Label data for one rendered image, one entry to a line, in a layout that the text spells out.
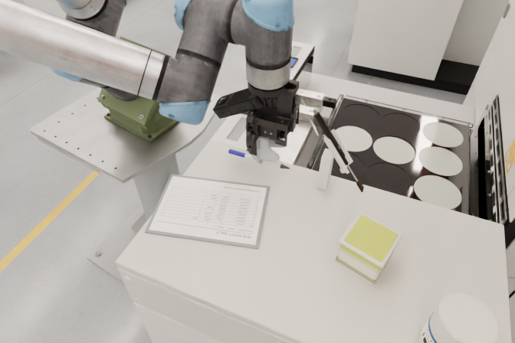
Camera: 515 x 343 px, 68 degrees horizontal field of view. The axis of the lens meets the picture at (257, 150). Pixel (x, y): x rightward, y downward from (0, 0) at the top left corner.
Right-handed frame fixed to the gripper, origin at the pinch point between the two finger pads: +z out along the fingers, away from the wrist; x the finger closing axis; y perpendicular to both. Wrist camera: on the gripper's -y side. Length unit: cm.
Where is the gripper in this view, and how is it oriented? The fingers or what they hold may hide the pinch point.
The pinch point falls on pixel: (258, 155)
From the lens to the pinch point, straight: 80.0
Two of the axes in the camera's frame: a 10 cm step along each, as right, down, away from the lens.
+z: 0.1, 7.0, 7.2
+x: 3.9, -6.6, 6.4
